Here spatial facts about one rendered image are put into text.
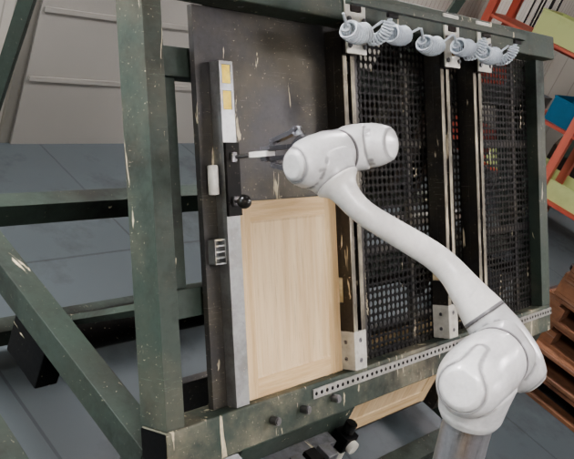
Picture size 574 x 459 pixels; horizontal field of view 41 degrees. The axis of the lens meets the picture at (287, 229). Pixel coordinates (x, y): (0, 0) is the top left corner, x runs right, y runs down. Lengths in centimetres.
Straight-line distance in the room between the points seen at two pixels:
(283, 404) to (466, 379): 91
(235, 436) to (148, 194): 71
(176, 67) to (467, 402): 116
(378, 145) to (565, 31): 602
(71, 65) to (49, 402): 254
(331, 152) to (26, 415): 202
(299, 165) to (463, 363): 52
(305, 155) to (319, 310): 91
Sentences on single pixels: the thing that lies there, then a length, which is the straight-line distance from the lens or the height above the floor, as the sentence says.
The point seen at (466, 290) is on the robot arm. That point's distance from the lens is 170.
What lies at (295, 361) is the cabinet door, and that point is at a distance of 237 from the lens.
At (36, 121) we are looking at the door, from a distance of 530.
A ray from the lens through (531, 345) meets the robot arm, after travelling 169.
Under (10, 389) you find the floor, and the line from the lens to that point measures 339.
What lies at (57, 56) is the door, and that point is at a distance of 515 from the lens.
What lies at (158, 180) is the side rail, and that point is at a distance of 194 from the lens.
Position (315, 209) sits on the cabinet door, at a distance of 239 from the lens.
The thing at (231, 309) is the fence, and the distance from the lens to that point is 212.
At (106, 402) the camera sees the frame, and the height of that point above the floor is 79.
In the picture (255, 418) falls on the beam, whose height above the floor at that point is 87.
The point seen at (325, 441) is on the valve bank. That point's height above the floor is 74.
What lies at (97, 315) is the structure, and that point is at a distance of 239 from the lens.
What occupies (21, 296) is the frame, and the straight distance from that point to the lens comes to 255.
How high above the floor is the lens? 226
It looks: 25 degrees down
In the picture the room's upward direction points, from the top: 23 degrees clockwise
